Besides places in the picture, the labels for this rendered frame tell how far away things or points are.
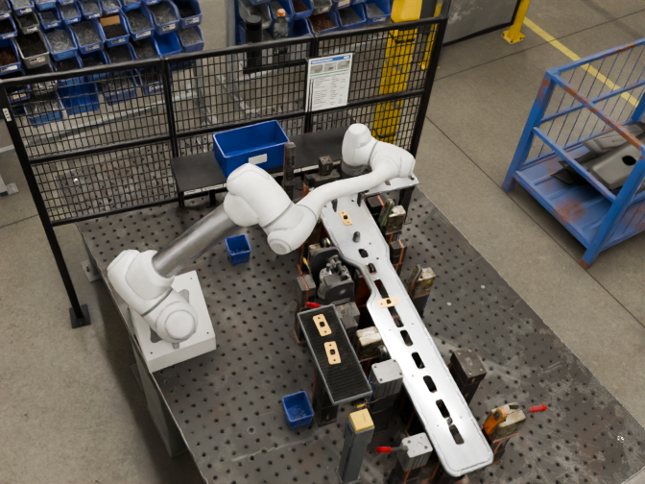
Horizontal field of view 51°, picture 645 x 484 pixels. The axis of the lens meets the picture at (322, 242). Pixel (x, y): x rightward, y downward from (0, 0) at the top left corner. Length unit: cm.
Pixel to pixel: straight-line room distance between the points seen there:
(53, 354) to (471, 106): 340
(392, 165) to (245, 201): 64
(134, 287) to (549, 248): 280
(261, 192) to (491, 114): 339
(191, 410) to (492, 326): 134
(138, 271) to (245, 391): 68
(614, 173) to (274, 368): 246
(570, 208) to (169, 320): 285
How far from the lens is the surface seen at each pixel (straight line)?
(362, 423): 225
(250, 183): 216
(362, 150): 261
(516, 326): 316
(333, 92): 320
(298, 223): 222
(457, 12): 558
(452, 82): 557
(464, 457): 244
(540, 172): 473
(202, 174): 309
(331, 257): 258
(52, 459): 358
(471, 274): 327
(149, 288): 248
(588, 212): 459
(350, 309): 257
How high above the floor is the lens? 317
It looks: 49 degrees down
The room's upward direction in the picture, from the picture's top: 6 degrees clockwise
